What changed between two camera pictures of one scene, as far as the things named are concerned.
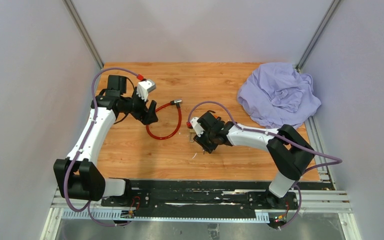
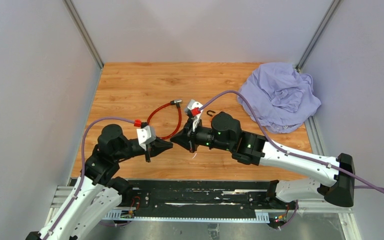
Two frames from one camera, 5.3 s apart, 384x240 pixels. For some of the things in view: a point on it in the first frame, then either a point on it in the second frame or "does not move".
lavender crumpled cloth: [276, 95] does not move
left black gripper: [146, 116] → [157, 146]
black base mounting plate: [158, 199] does not move
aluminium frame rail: [325, 202] does not move
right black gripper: [200, 140] → [186, 137]
